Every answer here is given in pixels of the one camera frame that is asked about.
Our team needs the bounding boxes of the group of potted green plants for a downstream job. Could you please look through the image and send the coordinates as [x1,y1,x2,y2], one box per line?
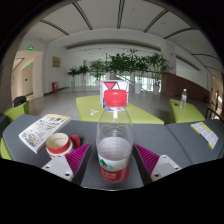
[66,48,171,95]

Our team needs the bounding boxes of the red fire extinguisher box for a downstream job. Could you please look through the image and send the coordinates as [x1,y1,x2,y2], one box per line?
[51,81,59,94]

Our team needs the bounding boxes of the small clear plastic bottle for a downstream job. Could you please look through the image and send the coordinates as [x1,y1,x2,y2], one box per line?
[179,87,188,111]

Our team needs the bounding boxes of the clear water bottle red cap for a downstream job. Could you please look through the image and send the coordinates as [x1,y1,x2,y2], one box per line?
[95,88,135,185]

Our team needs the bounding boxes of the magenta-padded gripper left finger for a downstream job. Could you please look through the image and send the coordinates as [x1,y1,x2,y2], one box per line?
[41,143,92,186]

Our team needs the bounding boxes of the black bag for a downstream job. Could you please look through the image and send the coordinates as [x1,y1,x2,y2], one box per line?
[12,95,27,108]

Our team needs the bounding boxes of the large lime green table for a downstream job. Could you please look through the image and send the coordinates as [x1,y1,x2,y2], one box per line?
[75,94,165,126]

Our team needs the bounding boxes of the red mug white flowers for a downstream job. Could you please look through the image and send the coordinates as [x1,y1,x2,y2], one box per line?
[44,132,82,160]

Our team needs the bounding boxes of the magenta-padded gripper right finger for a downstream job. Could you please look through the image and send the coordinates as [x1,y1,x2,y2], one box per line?
[132,143,183,183]

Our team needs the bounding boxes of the white box red blue triangles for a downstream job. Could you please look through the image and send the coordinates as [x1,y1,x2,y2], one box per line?
[98,79,131,109]

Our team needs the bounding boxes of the colourful printed magazine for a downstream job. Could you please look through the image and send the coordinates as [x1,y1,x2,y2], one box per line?
[18,113,72,155]

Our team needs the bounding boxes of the gold framed wall picture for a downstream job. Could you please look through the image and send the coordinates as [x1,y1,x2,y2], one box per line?
[52,56,63,69]

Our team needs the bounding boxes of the small lime green table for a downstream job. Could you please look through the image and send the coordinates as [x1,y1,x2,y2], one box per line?
[167,98,206,125]

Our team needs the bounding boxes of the dark grey seat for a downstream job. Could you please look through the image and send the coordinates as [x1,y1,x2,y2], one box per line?
[0,113,10,138]

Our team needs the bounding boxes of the lime green chair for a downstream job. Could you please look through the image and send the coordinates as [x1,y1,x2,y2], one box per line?
[2,101,31,124]

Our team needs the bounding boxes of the yellow white booklet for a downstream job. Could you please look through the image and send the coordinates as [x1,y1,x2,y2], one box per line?
[190,121,220,150]

